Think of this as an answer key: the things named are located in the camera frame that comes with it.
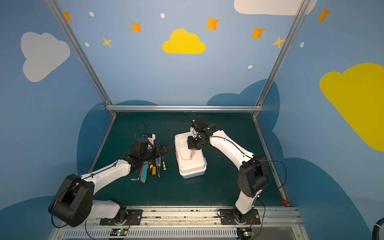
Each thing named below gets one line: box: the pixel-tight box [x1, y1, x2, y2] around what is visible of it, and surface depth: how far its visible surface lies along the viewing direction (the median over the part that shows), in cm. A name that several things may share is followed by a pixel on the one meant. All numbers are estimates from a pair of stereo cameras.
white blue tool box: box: [174, 131, 208, 179], surface depth 84 cm
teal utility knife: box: [140, 161, 149, 183], surface depth 89 cm
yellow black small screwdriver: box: [162, 158, 167, 171], surface depth 92 cm
